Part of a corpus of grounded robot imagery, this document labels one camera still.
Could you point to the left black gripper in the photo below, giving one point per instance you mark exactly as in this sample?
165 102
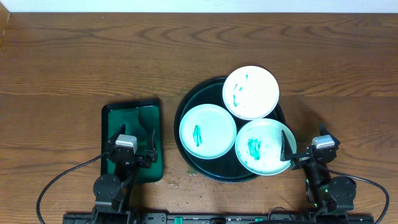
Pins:
137 158

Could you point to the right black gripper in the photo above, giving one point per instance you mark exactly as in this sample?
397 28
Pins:
300 159

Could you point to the mint plate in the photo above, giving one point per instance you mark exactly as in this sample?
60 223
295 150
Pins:
207 131
258 146

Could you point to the green scouring sponge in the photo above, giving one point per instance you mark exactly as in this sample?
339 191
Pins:
133 126

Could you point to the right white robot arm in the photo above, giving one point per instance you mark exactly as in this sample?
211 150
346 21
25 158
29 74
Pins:
333 197

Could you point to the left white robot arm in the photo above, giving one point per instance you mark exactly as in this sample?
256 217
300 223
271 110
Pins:
113 191

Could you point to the rectangular green tray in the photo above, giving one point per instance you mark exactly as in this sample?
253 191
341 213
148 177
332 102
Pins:
149 116

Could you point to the white plate with green streaks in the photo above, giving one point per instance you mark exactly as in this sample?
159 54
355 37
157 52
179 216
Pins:
250 92

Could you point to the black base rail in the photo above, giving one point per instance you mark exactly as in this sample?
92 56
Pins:
163 218

